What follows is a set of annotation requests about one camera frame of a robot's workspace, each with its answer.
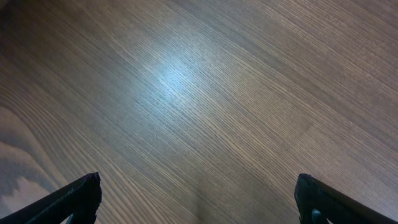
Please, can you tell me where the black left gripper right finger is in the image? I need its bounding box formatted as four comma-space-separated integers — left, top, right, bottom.
294, 173, 397, 224

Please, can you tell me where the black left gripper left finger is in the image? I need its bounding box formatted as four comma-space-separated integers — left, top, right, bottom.
1, 172, 102, 224

